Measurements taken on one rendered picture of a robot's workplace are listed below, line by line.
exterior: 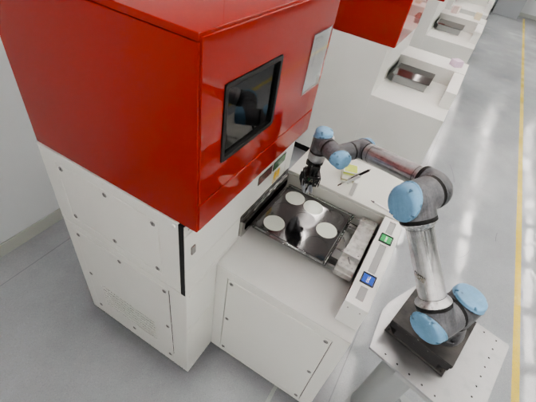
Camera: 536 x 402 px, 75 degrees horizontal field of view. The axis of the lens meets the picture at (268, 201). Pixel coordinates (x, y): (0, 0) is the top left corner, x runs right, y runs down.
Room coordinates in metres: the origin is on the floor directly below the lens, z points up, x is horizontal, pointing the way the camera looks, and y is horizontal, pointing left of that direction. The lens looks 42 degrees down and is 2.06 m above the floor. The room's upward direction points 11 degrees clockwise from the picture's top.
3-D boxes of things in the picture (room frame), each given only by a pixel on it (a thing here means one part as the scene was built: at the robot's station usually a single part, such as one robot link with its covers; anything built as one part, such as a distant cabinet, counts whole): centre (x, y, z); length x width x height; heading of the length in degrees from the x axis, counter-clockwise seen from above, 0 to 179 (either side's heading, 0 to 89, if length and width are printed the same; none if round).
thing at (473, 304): (0.75, -0.73, 1.07); 0.13 x 0.12 x 0.14; 127
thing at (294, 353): (1.23, -0.32, 0.41); 0.97 x 0.64 x 0.82; 157
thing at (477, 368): (0.74, -0.76, 0.75); 0.45 x 0.44 x 0.13; 54
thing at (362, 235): (1.11, -0.44, 0.87); 0.36 x 0.08 x 0.03; 157
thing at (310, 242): (1.19, -0.19, 0.90); 0.34 x 0.34 x 0.01; 67
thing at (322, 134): (1.27, -0.17, 1.29); 0.09 x 0.08 x 0.11; 37
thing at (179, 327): (1.23, 0.41, 0.41); 0.82 x 0.71 x 0.82; 157
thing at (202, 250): (1.10, 0.09, 1.02); 0.82 x 0.03 x 0.40; 157
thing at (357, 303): (0.99, -0.50, 0.89); 0.55 x 0.09 x 0.14; 157
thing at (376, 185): (1.51, -0.43, 0.89); 0.62 x 0.35 x 0.14; 67
